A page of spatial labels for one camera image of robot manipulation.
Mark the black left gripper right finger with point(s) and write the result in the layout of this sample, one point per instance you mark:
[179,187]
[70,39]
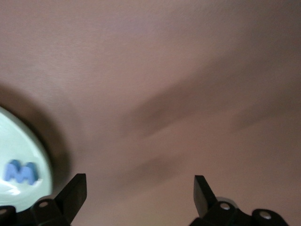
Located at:
[203,197]

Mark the light green round plate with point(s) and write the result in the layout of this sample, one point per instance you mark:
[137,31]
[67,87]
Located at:
[16,139]

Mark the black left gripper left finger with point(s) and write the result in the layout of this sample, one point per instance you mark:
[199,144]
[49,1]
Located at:
[73,195]

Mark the blue foam capital M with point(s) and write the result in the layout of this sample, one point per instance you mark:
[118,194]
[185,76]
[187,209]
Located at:
[21,173]

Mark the brown table mat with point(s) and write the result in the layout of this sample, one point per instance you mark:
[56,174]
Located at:
[164,58]

